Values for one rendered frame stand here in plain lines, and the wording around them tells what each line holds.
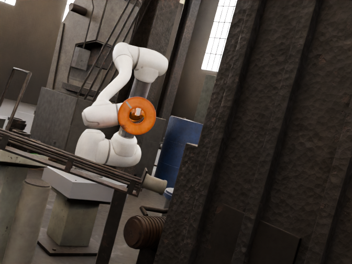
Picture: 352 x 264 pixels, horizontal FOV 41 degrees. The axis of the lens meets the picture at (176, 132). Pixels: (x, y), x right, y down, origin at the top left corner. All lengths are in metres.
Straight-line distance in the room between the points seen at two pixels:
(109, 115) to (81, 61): 5.02
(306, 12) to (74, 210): 1.91
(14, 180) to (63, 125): 2.90
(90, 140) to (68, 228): 0.54
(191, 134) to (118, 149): 2.78
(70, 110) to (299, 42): 3.81
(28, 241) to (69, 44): 5.87
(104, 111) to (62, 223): 0.95
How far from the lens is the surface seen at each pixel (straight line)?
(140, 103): 1.88
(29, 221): 2.06
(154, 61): 2.67
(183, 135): 5.56
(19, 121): 5.14
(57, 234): 2.93
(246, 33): 1.50
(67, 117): 5.00
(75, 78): 7.64
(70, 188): 2.63
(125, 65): 2.51
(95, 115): 2.16
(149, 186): 1.80
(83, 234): 2.94
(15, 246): 2.10
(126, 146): 2.83
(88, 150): 2.81
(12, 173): 2.16
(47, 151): 1.84
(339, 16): 1.37
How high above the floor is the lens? 0.97
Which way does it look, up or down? 3 degrees down
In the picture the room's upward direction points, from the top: 15 degrees clockwise
